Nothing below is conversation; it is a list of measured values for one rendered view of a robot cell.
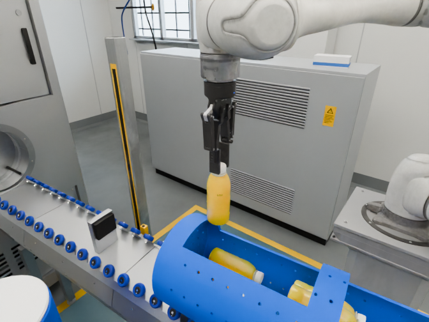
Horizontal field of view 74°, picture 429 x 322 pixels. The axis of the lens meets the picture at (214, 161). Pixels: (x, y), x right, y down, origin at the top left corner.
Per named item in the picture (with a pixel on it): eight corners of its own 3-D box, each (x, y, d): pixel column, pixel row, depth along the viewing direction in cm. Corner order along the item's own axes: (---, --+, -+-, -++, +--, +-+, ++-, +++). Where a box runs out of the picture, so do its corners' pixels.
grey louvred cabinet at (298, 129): (181, 158, 394) (174, 47, 328) (341, 218, 279) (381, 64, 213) (151, 174, 356) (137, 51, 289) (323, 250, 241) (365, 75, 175)
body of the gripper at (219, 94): (216, 74, 70) (216, 110, 74) (196, 80, 64) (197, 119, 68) (242, 77, 66) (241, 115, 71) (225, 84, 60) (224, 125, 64)
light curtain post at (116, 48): (154, 304, 196) (115, 36, 118) (161, 308, 193) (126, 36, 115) (148, 311, 191) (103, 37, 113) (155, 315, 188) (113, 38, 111)
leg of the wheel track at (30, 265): (53, 312, 191) (25, 241, 162) (59, 316, 188) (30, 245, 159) (45, 319, 186) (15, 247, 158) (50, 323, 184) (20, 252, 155)
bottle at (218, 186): (206, 212, 86) (205, 164, 79) (228, 211, 87) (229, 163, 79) (207, 227, 81) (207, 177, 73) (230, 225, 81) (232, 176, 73)
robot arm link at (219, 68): (191, 53, 61) (192, 81, 64) (228, 56, 57) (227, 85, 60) (213, 49, 68) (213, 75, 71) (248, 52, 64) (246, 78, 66)
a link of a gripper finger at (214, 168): (221, 149, 71) (219, 150, 70) (220, 174, 74) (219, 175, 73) (210, 146, 72) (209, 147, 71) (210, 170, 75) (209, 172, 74)
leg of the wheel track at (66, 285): (73, 296, 201) (49, 227, 173) (78, 300, 199) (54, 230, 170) (65, 302, 197) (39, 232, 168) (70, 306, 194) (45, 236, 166)
